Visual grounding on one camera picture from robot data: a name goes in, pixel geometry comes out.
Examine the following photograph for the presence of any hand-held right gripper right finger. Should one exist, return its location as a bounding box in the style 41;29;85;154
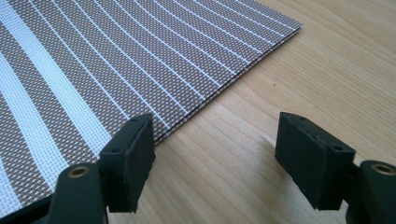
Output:
275;111;357;211

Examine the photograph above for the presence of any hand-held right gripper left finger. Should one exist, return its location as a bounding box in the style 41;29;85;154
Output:
97;112;157;215

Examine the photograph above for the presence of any brown white striped woven placemat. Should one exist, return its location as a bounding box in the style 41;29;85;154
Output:
0;0;304;219

